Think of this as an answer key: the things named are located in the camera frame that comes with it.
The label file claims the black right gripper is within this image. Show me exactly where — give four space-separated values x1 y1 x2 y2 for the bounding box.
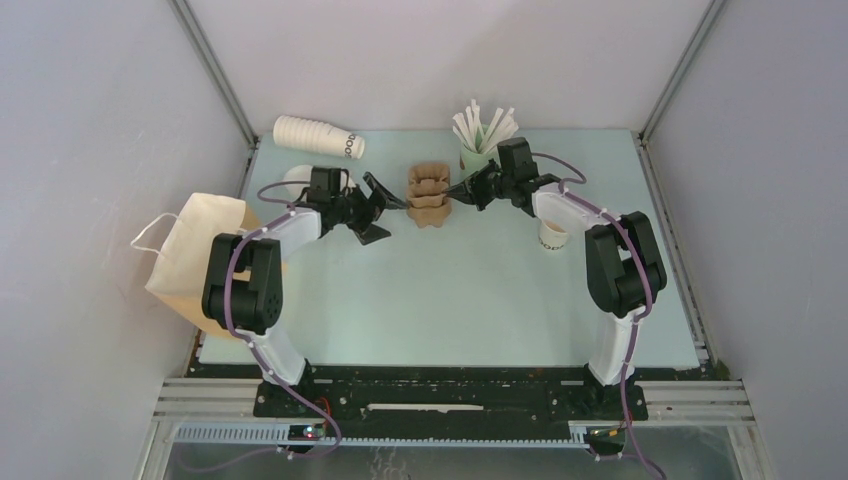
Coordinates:
443 159 514 212

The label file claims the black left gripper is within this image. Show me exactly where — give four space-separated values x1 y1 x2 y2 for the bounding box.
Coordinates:
331 174 407 245

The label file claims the single white paper cup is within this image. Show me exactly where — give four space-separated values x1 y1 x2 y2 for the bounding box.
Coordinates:
538 220 571 251

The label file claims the stack of white paper cups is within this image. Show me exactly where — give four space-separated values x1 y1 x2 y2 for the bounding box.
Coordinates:
272 115 365 159

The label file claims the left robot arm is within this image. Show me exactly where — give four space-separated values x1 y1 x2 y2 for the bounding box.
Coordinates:
201 167 407 417

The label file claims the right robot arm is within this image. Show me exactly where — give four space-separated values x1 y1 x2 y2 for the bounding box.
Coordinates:
445 137 668 418

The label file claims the green straw holder cup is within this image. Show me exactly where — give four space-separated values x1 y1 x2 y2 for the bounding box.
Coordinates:
460 124 500 180

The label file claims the bundle of white wrapped straws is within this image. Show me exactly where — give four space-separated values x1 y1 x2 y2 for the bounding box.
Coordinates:
452 99 519 154

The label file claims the brown paper bag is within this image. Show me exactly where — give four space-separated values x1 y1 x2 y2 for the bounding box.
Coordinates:
146 193 260 339

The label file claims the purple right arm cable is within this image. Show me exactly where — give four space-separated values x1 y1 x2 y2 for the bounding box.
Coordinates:
529 152 667 478

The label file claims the aluminium frame post left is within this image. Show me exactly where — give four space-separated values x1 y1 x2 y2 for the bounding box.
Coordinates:
168 0 259 149

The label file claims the aluminium frame post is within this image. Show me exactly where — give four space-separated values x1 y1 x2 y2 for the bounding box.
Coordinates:
638 0 730 144
168 0 259 149

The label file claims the aluminium frame post right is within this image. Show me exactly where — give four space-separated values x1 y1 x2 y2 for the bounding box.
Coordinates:
638 0 730 144

